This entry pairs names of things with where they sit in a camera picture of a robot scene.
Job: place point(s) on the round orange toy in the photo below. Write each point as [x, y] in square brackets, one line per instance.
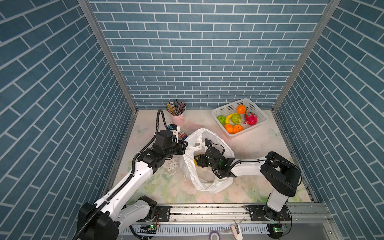
[237, 129]

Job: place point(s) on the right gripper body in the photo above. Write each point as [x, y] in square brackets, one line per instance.
[205, 162]

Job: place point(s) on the pink pencil cup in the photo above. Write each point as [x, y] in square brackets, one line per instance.
[178, 120]

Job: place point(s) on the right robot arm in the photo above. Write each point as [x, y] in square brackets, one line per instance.
[283, 175]

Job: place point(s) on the white plastic basket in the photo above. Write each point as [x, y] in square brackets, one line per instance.
[231, 109]

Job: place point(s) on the orange persimmon toy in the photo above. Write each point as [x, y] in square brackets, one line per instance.
[229, 128]

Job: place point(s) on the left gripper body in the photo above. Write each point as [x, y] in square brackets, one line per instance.
[173, 148]

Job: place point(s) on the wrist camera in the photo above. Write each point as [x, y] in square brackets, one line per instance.
[208, 143]
[175, 129]

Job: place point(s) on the pink dragon fruit toy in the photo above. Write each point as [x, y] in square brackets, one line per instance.
[250, 118]

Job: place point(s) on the pink white clip tool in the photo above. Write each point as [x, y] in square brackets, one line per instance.
[237, 232]

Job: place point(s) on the coloured pencils bunch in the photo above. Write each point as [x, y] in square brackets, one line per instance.
[176, 108]

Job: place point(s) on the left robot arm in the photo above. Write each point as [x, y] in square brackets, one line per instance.
[108, 216]

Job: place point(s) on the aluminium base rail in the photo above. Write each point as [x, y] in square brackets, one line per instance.
[308, 221]

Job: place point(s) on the green pear toy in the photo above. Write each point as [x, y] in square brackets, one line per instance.
[236, 119]

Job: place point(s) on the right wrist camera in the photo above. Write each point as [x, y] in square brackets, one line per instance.
[208, 143]

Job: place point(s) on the purple tape roll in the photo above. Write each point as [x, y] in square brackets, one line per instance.
[214, 235]

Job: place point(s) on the yellow toy banana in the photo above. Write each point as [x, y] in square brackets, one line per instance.
[228, 118]

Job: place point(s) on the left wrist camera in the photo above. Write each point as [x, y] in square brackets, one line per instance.
[175, 129]

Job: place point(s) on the white plastic bag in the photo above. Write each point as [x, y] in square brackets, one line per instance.
[204, 179]

